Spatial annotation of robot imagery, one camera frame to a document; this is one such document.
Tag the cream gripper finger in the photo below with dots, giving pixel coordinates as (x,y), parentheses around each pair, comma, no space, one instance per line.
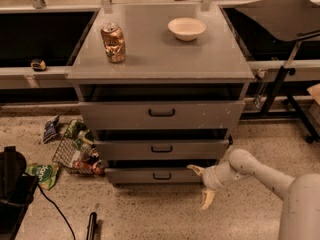
(208,196)
(197,169)

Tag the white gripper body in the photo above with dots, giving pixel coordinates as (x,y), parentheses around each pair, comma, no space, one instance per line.
(209,179)

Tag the grey bottom drawer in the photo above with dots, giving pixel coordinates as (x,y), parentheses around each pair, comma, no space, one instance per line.
(152,175)

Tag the grey drawer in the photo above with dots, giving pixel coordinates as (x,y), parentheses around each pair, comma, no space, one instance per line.
(162,149)
(152,175)
(161,115)

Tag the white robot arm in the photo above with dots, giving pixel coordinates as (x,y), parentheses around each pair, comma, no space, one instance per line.
(300,215)

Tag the grey middle drawer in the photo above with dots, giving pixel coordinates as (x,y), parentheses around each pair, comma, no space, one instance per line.
(162,149)

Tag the grey drawer cabinet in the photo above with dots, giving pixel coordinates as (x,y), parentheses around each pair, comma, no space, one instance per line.
(161,68)

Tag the grey top drawer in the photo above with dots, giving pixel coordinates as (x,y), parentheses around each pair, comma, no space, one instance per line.
(161,115)

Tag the red can in basket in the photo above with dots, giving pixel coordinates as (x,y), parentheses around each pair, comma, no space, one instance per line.
(99,168)

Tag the black cylinder tool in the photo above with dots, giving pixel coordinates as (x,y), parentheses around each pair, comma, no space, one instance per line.
(91,228)

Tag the green bottle in basket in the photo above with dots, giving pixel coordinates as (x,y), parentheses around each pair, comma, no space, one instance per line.
(74,128)

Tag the white bowl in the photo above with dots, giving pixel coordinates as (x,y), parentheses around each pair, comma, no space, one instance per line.
(186,29)

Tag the green snack bag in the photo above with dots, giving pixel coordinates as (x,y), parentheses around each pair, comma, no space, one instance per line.
(46,174)

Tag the crushed gold soda can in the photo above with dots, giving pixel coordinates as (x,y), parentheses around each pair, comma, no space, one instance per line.
(114,42)

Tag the blue snack bag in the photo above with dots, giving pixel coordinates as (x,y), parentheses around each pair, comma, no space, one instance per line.
(50,129)

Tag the black tray stand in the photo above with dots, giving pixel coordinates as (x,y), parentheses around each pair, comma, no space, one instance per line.
(280,40)

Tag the yellow black tape measure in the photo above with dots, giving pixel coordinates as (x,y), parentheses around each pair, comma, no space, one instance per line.
(38,65)

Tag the wire basket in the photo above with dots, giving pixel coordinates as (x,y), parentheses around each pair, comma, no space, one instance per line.
(78,155)

